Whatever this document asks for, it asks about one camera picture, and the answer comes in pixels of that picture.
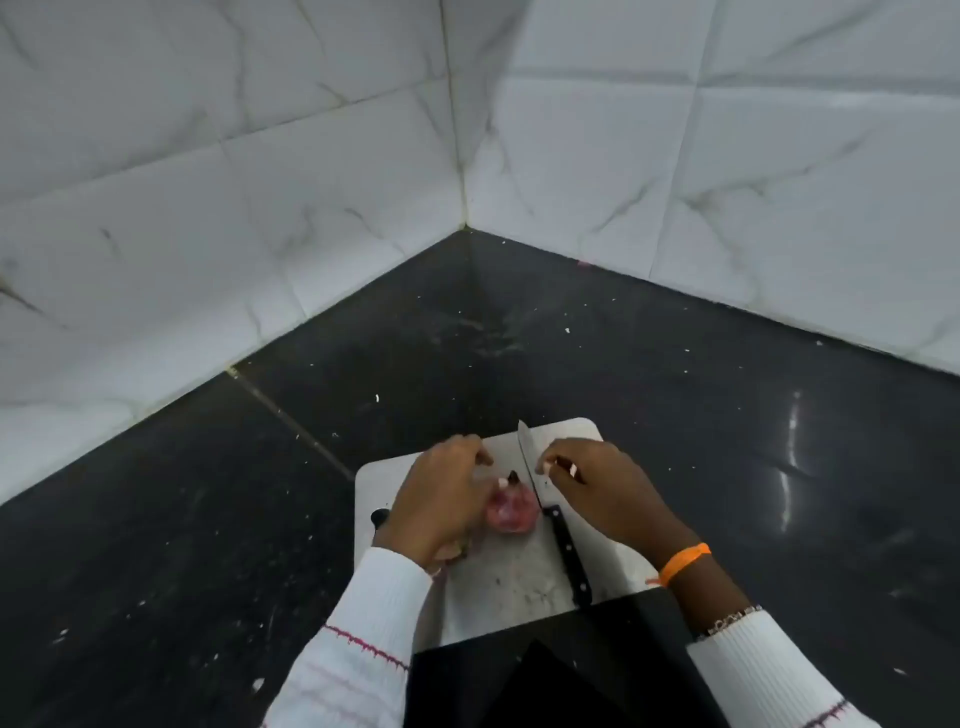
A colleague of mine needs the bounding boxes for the person's left hand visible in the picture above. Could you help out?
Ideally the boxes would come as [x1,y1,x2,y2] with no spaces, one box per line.
[372,433,496,575]

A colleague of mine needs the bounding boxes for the person's right hand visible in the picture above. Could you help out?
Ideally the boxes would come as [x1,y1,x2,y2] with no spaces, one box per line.
[536,437,703,575]

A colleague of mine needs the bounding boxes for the black-handled kitchen knife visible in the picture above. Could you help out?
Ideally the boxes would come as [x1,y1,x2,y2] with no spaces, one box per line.
[515,419,594,609]

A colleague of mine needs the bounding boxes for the person's right forearm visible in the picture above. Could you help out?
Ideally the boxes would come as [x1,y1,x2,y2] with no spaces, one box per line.
[659,543,860,728]

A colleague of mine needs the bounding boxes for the person's left forearm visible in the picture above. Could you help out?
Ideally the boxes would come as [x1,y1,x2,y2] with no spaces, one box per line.
[262,547,436,728]

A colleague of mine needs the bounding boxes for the orange thread wristband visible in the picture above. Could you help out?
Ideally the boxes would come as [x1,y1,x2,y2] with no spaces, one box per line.
[644,542,712,589]

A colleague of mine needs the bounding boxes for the steel cutting board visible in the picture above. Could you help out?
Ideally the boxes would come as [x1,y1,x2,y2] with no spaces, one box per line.
[352,417,661,650]

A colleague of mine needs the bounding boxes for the beaded bracelet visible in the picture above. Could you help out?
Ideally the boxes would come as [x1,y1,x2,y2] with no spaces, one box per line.
[697,604,763,639]

